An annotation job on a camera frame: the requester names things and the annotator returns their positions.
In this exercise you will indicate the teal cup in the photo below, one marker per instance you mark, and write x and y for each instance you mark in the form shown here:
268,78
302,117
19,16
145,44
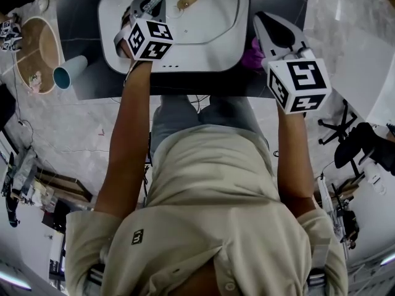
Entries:
69,71

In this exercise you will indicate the black office chair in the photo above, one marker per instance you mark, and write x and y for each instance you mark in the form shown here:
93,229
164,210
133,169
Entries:
351,146

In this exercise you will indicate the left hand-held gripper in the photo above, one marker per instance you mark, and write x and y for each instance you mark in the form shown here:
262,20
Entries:
151,40

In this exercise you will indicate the grey trousers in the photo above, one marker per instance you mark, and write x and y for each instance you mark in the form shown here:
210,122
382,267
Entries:
231,113

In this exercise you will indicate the purple cloth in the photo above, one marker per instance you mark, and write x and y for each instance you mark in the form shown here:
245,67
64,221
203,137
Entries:
251,57

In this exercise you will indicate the round wooden basket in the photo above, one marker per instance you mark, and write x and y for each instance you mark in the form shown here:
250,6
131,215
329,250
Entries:
34,57

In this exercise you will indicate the person's left hand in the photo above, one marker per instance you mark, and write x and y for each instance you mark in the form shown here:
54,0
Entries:
125,18

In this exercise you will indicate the person's left forearm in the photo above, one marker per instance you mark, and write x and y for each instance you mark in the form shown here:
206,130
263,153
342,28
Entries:
129,134

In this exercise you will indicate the white rectangular tray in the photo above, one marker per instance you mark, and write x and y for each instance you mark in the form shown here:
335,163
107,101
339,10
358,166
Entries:
197,57

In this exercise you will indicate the dark wooden table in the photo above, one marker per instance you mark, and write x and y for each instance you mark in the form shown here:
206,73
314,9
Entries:
80,26

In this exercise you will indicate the beige polo shirt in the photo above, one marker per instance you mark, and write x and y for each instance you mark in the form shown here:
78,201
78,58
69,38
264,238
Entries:
203,214

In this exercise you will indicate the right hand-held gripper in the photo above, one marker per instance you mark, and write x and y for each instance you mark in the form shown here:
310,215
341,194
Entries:
305,76

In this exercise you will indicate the person's right forearm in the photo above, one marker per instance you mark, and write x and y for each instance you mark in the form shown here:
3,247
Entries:
293,159

